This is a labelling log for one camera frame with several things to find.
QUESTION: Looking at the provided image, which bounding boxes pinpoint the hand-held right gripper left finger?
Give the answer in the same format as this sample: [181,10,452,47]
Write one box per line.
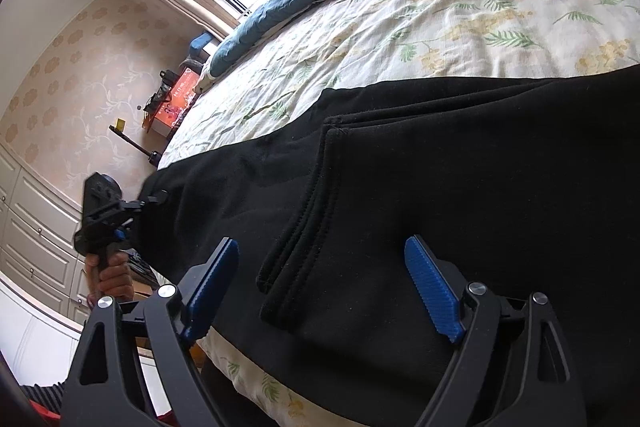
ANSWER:
[62,237,241,427]

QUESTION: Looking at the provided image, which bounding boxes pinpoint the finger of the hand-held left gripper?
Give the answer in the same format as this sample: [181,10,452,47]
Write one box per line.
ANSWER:
[120,189,170,224]

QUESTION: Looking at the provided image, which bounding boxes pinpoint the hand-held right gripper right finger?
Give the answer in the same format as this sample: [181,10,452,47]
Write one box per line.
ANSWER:
[404,234,588,427]

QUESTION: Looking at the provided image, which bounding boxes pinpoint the person's left hand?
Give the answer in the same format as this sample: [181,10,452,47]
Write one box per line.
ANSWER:
[85,251,135,308]

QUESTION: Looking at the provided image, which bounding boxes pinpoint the black stick with yellow tag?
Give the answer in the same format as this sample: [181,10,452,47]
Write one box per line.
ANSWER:
[109,119,161,166]

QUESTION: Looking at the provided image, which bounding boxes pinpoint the white panelled wardrobe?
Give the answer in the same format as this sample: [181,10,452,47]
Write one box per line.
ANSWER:
[0,142,166,388]

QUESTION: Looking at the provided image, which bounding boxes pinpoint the orange printed box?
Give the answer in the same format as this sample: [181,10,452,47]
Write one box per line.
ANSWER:
[145,71,201,138]

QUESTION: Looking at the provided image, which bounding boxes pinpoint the black device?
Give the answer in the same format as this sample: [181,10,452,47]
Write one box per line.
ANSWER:
[144,69,176,112]

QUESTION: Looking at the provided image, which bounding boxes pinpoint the blue box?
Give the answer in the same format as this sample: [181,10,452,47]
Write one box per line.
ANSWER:
[189,32,217,58]

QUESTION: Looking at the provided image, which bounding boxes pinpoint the floral bed sheet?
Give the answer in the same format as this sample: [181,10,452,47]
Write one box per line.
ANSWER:
[157,0,640,427]

